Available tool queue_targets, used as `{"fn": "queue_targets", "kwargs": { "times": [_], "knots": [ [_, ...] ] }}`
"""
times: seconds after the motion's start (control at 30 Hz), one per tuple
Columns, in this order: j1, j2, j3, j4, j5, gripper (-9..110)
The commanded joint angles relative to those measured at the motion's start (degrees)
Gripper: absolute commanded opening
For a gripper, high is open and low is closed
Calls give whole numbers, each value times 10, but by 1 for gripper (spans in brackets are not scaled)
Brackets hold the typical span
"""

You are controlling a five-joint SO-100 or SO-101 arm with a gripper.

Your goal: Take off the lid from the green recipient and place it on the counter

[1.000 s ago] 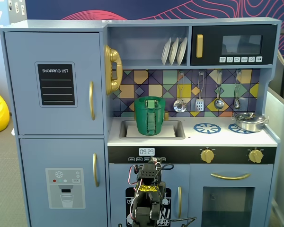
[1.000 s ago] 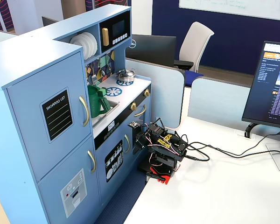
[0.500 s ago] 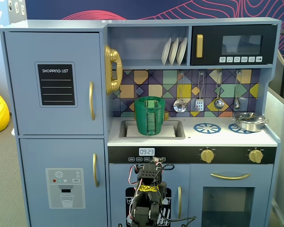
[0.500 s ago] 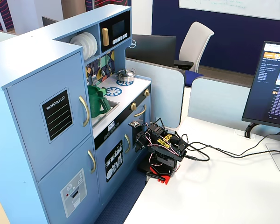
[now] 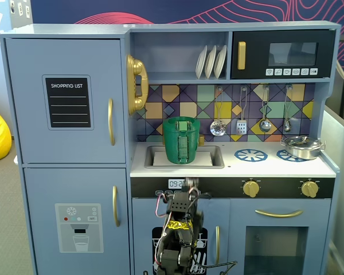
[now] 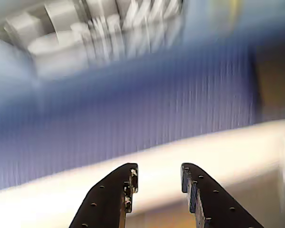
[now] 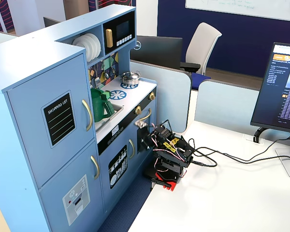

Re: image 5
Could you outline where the gold toy telephone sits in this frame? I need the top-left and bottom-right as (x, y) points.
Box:
(126, 54), (149, 116)

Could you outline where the white toy plate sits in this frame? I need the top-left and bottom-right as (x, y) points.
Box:
(204, 45), (217, 80)
(213, 45), (228, 79)
(195, 45), (208, 80)

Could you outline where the metal toy pot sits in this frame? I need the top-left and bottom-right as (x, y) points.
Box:
(280, 139), (327, 160)

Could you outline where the gold oven handle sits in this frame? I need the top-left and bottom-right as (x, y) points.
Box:
(255, 209), (304, 218)

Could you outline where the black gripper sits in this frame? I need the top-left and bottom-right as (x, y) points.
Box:
(188, 187), (203, 207)

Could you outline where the digital clock display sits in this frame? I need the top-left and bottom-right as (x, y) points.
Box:
(168, 179), (187, 189)

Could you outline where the metal pot lid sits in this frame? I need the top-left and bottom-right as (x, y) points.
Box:
(283, 135), (322, 150)

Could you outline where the black shopping list chalkboard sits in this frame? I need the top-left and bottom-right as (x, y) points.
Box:
(42, 74), (95, 131)

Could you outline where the light grey office partition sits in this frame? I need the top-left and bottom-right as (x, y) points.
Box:
(322, 104), (344, 275)

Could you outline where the blue freezer door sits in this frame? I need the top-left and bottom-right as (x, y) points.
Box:
(23, 167), (131, 275)

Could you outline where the grey ice dispenser sticker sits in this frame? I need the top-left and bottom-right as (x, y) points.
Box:
(54, 203), (104, 254)

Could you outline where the black control panel strip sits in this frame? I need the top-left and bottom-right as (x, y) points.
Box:
(131, 176), (336, 199)

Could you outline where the grey pin board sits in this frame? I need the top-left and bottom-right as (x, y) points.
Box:
(10, 0), (34, 31)

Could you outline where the metal skimmer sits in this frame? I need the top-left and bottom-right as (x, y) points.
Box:
(209, 87), (226, 136)

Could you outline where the blue dishwasher door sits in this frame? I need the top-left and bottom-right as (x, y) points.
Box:
(131, 198), (230, 275)

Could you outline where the blue fridge door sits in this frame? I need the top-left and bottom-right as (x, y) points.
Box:
(5, 38), (127, 164)

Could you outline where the gold stove knob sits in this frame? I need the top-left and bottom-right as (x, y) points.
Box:
(300, 179), (319, 198)
(242, 179), (260, 198)

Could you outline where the metal spoon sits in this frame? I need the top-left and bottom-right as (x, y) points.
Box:
(283, 85), (294, 133)

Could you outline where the black dishwasher sticker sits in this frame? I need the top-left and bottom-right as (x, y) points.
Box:
(151, 227), (209, 275)

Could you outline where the gold microwave handle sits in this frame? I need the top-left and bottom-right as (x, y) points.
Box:
(237, 41), (247, 70)

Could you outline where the gold fridge door handle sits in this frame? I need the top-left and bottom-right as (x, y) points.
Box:
(107, 98), (116, 146)

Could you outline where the gold freezer door handle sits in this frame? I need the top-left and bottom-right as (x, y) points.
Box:
(112, 185), (121, 227)

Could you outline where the black microwave door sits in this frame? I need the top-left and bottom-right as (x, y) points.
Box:
(230, 29), (336, 80)

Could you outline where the metal slotted spatula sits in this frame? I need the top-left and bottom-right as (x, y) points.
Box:
(236, 87), (249, 135)

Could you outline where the gold dishwasher handle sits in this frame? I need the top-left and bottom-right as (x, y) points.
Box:
(215, 225), (220, 265)

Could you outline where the blue toy kitchen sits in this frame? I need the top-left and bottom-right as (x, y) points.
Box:
(0, 20), (342, 275)

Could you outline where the metal ladle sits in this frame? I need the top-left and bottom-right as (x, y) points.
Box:
(259, 85), (272, 133)

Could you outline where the green 3D-printed container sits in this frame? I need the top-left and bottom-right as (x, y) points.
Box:
(162, 121), (201, 166)

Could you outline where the blue oven door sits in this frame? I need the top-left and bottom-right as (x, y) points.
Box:
(229, 198), (332, 275)

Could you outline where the black cable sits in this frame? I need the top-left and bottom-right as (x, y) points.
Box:
(199, 260), (239, 272)

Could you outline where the red white servo cable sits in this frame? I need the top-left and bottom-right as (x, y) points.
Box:
(155, 193), (174, 219)

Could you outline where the grey toy sink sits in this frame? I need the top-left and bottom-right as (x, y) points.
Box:
(144, 145), (225, 169)

